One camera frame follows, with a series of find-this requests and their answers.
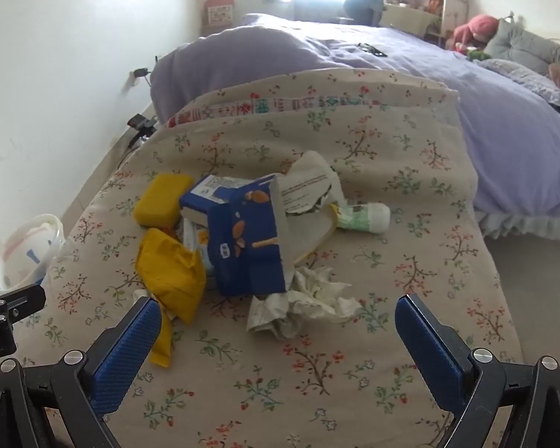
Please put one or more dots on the small blue carton box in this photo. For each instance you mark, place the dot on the small blue carton box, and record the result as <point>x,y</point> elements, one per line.
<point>205,198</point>

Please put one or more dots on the beige floral blanket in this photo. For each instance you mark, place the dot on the beige floral blanket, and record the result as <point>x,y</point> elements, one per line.
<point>354,382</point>

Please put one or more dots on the purple duvet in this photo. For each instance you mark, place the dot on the purple duvet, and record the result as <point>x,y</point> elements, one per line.
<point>494,126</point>

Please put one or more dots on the yellow sponge packet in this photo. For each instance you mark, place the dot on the yellow sponge packet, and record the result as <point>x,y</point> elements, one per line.
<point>161,200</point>

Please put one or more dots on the pink box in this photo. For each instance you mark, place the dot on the pink box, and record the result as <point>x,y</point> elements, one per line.
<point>219,11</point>

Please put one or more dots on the white pale-blue packet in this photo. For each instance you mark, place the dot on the white pale-blue packet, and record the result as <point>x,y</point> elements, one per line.
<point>197,242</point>

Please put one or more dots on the large blue carton box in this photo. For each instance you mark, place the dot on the large blue carton box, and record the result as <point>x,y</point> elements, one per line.
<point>247,252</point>

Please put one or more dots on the black device on stand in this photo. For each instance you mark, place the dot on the black device on stand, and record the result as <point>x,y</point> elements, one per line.
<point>142,125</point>

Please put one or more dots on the green toy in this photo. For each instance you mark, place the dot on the green toy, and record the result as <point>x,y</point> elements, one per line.
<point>479,55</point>

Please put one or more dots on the white printed paper wrapper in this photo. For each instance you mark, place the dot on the white printed paper wrapper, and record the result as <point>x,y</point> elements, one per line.
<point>305,186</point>

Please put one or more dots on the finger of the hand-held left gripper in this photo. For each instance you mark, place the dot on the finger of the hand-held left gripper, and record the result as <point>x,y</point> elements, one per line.
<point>18,303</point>

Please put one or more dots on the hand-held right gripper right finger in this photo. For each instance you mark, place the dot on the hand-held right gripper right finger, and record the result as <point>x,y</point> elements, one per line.
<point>429,359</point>

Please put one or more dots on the crumpled yellow wrapper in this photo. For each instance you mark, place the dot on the crumpled yellow wrapper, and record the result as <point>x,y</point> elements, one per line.
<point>170,270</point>

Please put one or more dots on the pink plush toy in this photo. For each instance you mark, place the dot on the pink plush toy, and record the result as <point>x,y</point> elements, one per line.
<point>478,28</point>

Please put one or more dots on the small black object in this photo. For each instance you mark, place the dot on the small black object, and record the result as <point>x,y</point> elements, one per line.
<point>372,50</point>

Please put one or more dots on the cardboard box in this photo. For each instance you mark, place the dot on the cardboard box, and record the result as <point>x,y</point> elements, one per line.
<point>408,21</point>

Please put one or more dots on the purple floral pillow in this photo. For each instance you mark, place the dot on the purple floral pillow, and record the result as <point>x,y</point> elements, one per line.
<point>527,79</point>

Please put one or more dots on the black wall charger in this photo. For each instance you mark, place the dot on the black wall charger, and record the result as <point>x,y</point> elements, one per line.
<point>141,73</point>

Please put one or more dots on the grey pillow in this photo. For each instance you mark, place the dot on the grey pillow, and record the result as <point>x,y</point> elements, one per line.
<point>522,44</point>

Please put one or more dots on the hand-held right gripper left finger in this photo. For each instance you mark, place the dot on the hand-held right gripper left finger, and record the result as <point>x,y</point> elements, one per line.
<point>126,359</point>

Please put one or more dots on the crumpled white tissue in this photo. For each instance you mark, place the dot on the crumpled white tissue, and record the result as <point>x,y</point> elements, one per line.
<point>308,303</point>

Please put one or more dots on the white green-label bottle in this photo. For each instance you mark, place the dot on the white green-label bottle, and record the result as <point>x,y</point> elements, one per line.
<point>364,218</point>

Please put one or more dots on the pale ruffled bed skirt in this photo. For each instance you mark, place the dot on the pale ruffled bed skirt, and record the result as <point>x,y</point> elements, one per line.
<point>527,226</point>

